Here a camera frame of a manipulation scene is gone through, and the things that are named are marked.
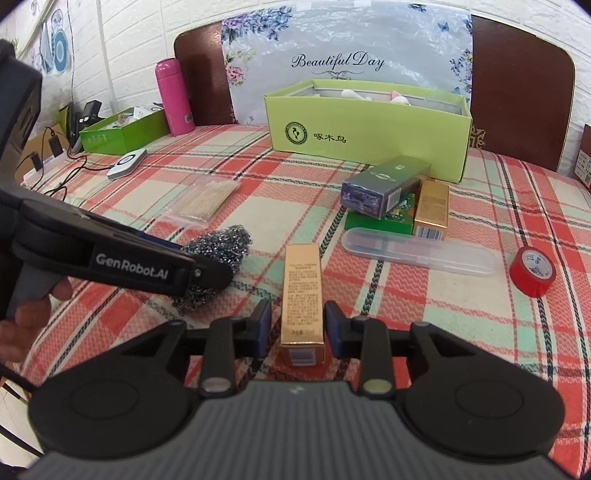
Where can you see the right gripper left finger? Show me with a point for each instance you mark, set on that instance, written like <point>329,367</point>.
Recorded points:
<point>228,339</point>

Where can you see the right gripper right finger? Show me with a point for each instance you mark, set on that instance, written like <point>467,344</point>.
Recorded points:
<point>368,340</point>

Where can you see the gold box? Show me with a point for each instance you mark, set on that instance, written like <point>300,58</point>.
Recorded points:
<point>302,337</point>
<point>432,210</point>

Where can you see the steel wool scrubber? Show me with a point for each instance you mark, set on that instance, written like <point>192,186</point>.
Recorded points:
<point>228,246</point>

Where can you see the person's left hand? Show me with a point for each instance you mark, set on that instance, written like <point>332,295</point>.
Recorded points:
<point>19,334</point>

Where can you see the clear plastic case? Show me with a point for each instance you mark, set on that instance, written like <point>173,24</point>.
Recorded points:
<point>451,256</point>

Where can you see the white round-dial device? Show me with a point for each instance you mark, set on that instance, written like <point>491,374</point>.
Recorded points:
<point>126,164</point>

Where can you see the small green box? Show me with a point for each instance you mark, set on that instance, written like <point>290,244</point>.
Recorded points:
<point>123,132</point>

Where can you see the green flat box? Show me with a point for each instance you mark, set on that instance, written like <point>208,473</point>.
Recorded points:
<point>399,220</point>

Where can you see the black charger stand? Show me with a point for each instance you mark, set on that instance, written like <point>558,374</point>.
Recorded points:
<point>76,122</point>

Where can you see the purple green carton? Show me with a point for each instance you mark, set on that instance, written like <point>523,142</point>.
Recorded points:
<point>377,190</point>

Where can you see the bundle of wooden toothpicks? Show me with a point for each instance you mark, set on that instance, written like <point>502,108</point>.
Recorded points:
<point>198,203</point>

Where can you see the plaid bed sheet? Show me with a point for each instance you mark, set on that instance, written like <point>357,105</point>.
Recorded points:
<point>502,203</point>

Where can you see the red tape roll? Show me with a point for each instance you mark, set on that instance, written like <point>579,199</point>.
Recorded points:
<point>532,272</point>

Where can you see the pink thermos bottle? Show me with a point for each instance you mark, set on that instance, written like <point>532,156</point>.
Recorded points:
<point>174,98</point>

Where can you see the large green cardboard box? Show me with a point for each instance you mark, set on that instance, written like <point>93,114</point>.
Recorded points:
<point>311,117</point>

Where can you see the white gloves in box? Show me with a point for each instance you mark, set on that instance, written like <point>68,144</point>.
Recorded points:
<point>351,94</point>

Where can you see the brown cardboard box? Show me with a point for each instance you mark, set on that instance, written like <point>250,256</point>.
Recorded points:
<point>582,168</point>

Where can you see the floral Beautiful Day pillow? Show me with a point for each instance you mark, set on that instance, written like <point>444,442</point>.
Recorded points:
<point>419,44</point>

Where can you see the brown wooden headboard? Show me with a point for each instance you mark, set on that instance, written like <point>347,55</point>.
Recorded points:
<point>522,90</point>

